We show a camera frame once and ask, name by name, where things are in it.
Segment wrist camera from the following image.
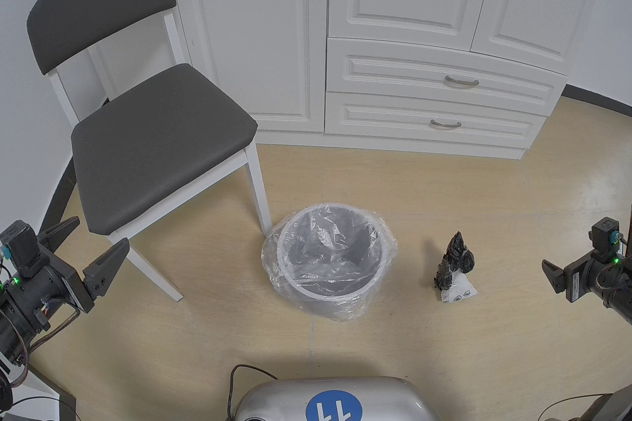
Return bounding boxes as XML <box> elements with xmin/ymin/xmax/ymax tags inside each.
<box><xmin>0</xmin><ymin>220</ymin><xmax>40</xmax><ymax>279</ymax></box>
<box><xmin>591</xmin><ymin>218</ymin><xmax>624</xmax><ymax>263</ymax></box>

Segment clear plastic bag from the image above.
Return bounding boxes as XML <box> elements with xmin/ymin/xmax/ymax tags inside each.
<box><xmin>261</xmin><ymin>201</ymin><xmax>399</xmax><ymax>322</ymax></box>

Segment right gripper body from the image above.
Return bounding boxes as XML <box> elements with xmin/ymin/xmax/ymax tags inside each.
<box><xmin>562</xmin><ymin>255</ymin><xmax>607</xmax><ymax>307</ymax></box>

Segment white printed wrapper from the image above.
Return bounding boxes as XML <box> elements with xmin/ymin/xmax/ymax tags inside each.
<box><xmin>439</xmin><ymin>268</ymin><xmax>479</xmax><ymax>305</ymax></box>

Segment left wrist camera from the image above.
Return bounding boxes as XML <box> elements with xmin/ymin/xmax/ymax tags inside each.
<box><xmin>0</xmin><ymin>220</ymin><xmax>40</xmax><ymax>279</ymax></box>

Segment white chair grey cushions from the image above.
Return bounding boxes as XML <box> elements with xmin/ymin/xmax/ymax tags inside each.
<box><xmin>27</xmin><ymin>0</ymin><xmax>273</xmax><ymax>302</ymax></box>

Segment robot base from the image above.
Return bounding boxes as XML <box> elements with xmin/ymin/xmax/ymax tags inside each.
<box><xmin>237</xmin><ymin>376</ymin><xmax>437</xmax><ymax>421</ymax></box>

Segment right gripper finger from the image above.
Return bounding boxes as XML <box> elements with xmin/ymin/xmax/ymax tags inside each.
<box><xmin>541</xmin><ymin>259</ymin><xmax>568</xmax><ymax>295</ymax></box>

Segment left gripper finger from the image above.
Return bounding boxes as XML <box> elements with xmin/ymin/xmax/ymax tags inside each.
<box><xmin>38</xmin><ymin>216</ymin><xmax>81</xmax><ymax>258</ymax></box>
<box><xmin>82</xmin><ymin>236</ymin><xmax>131</xmax><ymax>300</ymax></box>

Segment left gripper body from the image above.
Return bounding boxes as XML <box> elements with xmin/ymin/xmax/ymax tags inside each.
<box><xmin>0</xmin><ymin>241</ymin><xmax>96</xmax><ymax>335</ymax></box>

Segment white trash bin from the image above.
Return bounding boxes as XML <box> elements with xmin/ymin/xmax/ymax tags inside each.
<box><xmin>276</xmin><ymin>202</ymin><xmax>388</xmax><ymax>316</ymax></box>

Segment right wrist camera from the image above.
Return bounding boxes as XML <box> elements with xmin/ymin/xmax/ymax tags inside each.
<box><xmin>591</xmin><ymin>218</ymin><xmax>624</xmax><ymax>263</ymax></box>

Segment crumpled black plastic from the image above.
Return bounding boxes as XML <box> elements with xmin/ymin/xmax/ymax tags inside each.
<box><xmin>432</xmin><ymin>232</ymin><xmax>476</xmax><ymax>292</ymax></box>

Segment black cable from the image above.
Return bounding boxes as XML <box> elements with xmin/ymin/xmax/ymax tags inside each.
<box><xmin>226</xmin><ymin>364</ymin><xmax>279</xmax><ymax>421</ymax></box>
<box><xmin>538</xmin><ymin>392</ymin><xmax>605</xmax><ymax>421</ymax></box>

